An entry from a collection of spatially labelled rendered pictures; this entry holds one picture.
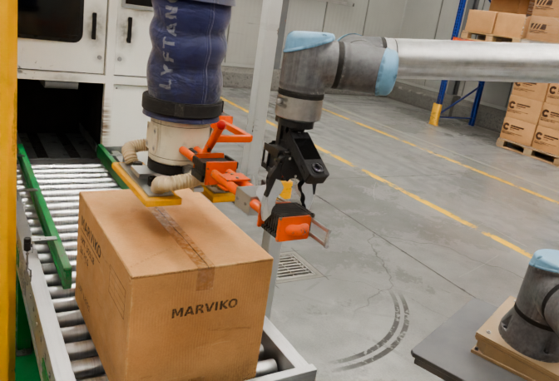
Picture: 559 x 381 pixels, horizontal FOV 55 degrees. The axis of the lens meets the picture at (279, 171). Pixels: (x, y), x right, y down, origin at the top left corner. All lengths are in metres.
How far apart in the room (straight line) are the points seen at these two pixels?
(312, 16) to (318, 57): 10.87
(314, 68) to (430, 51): 0.30
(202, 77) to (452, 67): 0.64
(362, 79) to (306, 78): 0.11
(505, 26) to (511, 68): 8.52
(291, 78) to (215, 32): 0.51
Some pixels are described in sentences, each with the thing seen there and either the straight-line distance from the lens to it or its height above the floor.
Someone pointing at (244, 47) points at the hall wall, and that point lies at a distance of 11.17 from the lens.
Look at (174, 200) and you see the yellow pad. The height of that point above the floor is 1.09.
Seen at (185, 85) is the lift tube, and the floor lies 1.38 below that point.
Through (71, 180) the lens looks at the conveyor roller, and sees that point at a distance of 3.23.
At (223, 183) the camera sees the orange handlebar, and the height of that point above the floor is 1.20.
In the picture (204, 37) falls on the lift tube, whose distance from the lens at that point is 1.47.
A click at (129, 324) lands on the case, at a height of 0.82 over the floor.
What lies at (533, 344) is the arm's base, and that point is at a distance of 1.68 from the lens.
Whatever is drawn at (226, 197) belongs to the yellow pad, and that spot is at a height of 1.09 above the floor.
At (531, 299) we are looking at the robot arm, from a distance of 1.64.
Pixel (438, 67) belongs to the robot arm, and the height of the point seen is 1.54.
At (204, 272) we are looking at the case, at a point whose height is 0.94.
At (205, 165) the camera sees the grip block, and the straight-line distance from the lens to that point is 1.34.
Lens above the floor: 1.61
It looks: 16 degrees down
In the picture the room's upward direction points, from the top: 9 degrees clockwise
